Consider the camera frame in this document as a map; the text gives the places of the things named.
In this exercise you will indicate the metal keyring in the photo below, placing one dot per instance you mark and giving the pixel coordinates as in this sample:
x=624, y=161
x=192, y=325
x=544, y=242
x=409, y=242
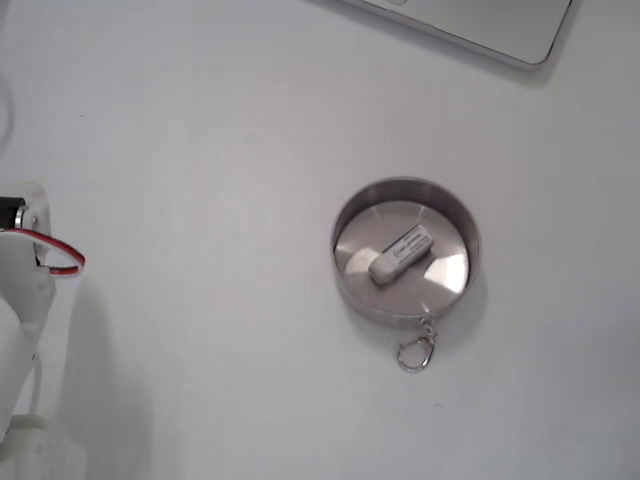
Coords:
x=400, y=357

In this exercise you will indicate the round metal bowl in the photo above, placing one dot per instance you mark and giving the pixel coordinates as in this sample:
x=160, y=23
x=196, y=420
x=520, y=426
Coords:
x=450, y=270

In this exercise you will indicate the silver laptop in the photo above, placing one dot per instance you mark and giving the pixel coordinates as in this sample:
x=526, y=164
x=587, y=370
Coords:
x=475, y=25

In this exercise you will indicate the small white and blue box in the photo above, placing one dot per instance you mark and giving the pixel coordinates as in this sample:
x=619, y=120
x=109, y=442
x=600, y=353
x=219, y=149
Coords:
x=400, y=257

